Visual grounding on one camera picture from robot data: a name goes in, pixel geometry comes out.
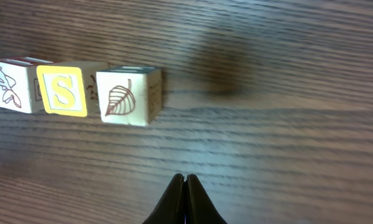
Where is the fish picture wooden block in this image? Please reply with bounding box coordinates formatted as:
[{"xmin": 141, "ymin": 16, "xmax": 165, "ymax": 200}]
[{"xmin": 0, "ymin": 57, "xmax": 50, "ymax": 114}]

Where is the yellow S wooden block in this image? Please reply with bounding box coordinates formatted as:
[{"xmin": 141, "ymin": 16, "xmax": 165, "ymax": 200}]
[{"xmin": 36, "ymin": 61, "xmax": 109, "ymax": 117}]

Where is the leaf picture wooden block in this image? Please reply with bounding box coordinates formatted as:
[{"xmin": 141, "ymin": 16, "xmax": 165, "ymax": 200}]
[{"xmin": 96, "ymin": 66, "xmax": 163, "ymax": 126}]

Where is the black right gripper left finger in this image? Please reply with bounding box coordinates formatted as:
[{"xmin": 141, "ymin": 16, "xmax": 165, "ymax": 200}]
[{"xmin": 143, "ymin": 174, "xmax": 185, "ymax": 224}]

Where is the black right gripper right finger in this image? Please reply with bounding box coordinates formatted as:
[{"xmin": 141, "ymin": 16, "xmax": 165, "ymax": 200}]
[{"xmin": 186, "ymin": 174, "xmax": 227, "ymax": 224}]

